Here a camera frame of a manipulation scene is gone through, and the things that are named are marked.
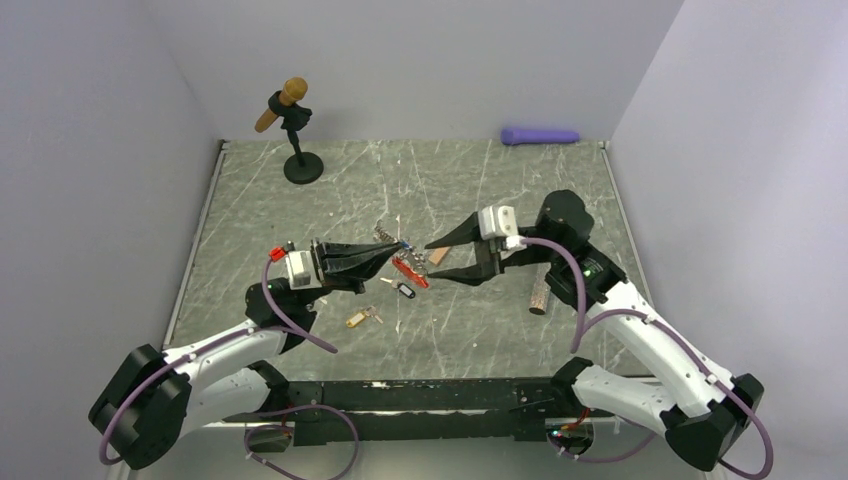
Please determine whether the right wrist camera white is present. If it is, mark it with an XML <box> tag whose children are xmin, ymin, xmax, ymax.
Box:
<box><xmin>477</xmin><ymin>205</ymin><xmax>518</xmax><ymax>241</ymax></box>

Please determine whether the black microphone stand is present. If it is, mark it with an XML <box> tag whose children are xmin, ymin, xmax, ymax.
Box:
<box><xmin>283</xmin><ymin>130</ymin><xmax>324</xmax><ymax>185</ymax></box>

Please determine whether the brown wooden block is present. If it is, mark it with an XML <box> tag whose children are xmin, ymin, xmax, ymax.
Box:
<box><xmin>428</xmin><ymin>247</ymin><xmax>451</xmax><ymax>266</ymax></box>

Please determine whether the purple cylinder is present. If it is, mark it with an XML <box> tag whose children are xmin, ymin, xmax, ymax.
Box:
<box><xmin>500</xmin><ymin>127</ymin><xmax>581</xmax><ymax>146</ymax></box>

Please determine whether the brown microphone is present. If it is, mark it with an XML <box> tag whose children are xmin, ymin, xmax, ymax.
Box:
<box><xmin>254</xmin><ymin>77</ymin><xmax>312</xmax><ymax>133</ymax></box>

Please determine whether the red handled metal keyring holder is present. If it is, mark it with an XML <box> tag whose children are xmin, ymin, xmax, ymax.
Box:
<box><xmin>374</xmin><ymin>221</ymin><xmax>430</xmax><ymax>288</ymax></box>

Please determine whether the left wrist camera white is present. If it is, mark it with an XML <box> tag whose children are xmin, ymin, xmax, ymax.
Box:
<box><xmin>269</xmin><ymin>247</ymin><xmax>321</xmax><ymax>290</ymax></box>

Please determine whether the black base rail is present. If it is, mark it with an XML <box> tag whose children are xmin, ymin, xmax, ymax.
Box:
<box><xmin>226</xmin><ymin>377</ymin><xmax>581</xmax><ymax>446</ymax></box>

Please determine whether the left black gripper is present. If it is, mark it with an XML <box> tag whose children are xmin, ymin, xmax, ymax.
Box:
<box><xmin>296</xmin><ymin>236</ymin><xmax>401</xmax><ymax>310</ymax></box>

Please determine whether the yellow tagged key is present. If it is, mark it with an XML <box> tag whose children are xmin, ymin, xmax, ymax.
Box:
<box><xmin>345</xmin><ymin>306</ymin><xmax>384</xmax><ymax>328</ymax></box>

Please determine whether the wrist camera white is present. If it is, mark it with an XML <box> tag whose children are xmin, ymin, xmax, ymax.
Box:
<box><xmin>477</xmin><ymin>205</ymin><xmax>518</xmax><ymax>241</ymax></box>
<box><xmin>269</xmin><ymin>247</ymin><xmax>321</xmax><ymax>290</ymax></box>

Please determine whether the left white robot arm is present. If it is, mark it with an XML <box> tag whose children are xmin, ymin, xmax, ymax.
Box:
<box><xmin>88</xmin><ymin>240</ymin><xmax>402</xmax><ymax>469</ymax></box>

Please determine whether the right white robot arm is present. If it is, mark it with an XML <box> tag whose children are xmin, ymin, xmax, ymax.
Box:
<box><xmin>432</xmin><ymin>190</ymin><xmax>764</xmax><ymax>471</ymax></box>

